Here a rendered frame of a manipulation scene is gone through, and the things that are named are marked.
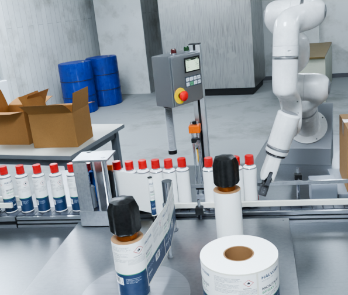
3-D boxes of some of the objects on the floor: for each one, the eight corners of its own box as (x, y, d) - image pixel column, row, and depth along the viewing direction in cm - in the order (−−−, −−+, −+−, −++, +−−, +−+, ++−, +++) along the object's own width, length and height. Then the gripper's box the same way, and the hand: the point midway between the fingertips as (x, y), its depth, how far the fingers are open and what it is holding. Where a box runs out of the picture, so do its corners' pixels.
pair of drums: (58, 115, 830) (50, 65, 804) (95, 100, 937) (89, 55, 912) (94, 115, 801) (86, 62, 776) (128, 99, 908) (122, 52, 883)
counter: (332, 79, 901) (331, 41, 881) (325, 102, 721) (324, 56, 701) (295, 80, 925) (295, 44, 905) (280, 103, 745) (278, 59, 725)
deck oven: (269, 81, 943) (264, -37, 880) (257, 95, 827) (250, -40, 765) (187, 84, 1004) (177, -26, 941) (165, 98, 888) (152, -27, 826)
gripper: (287, 160, 170) (271, 205, 176) (285, 147, 184) (270, 190, 190) (266, 154, 171) (251, 199, 177) (266, 142, 185) (252, 184, 191)
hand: (263, 190), depth 183 cm, fingers closed, pressing on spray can
